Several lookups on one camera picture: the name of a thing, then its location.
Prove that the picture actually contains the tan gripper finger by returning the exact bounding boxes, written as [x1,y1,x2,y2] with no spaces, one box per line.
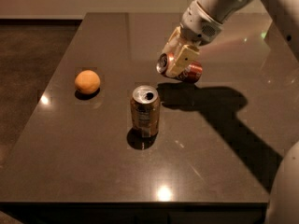
[166,45,200,77]
[162,26,181,55]

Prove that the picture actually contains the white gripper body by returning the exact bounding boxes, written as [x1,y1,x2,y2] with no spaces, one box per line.
[180,0,222,46]

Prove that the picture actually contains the red coke can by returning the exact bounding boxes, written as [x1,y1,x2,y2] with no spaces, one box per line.
[156,53,203,84]

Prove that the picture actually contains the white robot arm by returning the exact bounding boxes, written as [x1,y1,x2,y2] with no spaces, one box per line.
[157,0,299,224]

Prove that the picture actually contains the brown upright soda can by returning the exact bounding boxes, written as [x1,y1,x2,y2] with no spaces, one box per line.
[130,85,160,138]

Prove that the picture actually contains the orange fruit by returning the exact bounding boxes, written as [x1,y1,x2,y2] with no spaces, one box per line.
[75,70,101,94]

